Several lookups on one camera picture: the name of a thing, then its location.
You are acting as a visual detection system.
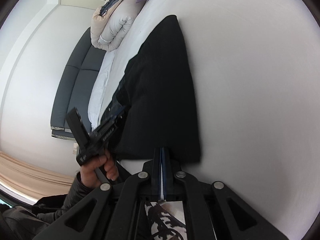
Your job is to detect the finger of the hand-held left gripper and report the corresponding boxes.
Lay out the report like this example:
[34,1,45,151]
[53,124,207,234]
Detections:
[108,104,126,125]

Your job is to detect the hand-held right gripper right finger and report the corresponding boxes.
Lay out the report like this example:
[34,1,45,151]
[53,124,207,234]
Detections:
[162,147,288,240]

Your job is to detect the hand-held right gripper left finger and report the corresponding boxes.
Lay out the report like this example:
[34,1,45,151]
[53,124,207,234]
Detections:
[32,147,162,240]

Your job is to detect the black pants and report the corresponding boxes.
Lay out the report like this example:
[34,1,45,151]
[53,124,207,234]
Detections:
[99,15,202,164]

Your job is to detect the person's left forearm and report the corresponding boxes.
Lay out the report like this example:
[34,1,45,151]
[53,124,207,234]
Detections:
[32,174,105,230]

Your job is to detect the person's left hand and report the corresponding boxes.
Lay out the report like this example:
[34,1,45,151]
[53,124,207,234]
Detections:
[79,149,120,188]

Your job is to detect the white pillow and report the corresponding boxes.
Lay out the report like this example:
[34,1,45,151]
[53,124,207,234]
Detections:
[87,51,116,128]

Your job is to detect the grey padded headboard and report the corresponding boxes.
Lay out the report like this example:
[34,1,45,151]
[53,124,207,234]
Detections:
[51,27,107,140]

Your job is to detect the black white patterned cloth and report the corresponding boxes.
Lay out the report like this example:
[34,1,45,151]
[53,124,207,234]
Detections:
[144,201,187,240]

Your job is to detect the folded beige grey duvet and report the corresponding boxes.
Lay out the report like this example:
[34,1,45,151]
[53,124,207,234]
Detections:
[90,0,138,52]

